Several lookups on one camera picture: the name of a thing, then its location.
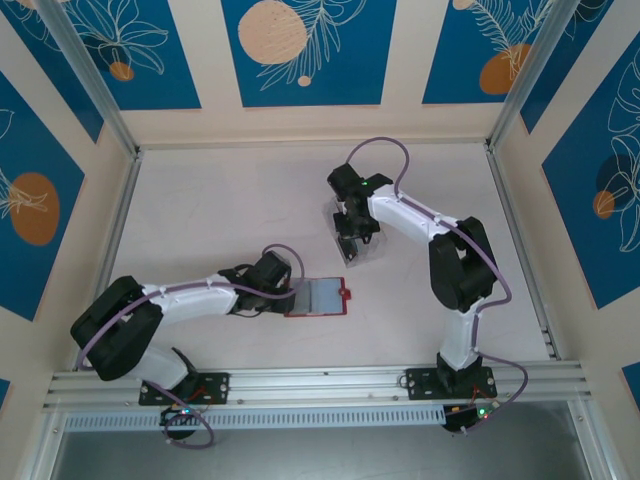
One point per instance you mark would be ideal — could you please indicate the aluminium frame post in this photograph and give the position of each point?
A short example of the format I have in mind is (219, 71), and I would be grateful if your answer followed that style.
(541, 75)
(91, 75)

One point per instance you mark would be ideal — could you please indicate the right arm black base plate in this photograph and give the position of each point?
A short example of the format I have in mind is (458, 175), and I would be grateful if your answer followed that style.
(420, 385)

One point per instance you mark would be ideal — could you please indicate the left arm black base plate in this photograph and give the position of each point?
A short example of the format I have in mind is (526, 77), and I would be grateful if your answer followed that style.
(215, 387)

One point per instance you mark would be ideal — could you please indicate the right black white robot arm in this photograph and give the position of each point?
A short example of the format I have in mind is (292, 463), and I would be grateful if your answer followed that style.
(410, 215)

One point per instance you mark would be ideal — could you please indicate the long aluminium mounting rail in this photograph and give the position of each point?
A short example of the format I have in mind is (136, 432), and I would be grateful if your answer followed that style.
(325, 385)

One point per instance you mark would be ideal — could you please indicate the small circuit board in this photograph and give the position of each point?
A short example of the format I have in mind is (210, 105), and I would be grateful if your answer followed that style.
(462, 420)
(175, 417)

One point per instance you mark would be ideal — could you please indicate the clear plastic card tray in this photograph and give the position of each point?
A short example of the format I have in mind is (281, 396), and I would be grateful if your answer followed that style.
(380, 250)

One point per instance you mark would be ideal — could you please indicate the red leather card holder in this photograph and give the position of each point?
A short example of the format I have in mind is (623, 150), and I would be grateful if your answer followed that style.
(325, 295)

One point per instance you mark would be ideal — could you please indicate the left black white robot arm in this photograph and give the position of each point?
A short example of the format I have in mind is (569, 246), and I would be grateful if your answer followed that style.
(200, 300)

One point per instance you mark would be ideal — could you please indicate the aluminium table side rail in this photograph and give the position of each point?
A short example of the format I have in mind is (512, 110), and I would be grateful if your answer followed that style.
(114, 240)
(500, 175)

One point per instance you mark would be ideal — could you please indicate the blue floral wall panel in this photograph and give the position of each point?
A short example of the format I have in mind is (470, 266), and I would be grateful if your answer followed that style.
(30, 150)
(575, 225)
(350, 75)
(165, 60)
(450, 50)

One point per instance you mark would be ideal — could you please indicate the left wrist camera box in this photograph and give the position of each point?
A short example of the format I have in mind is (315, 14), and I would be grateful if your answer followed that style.
(274, 265)

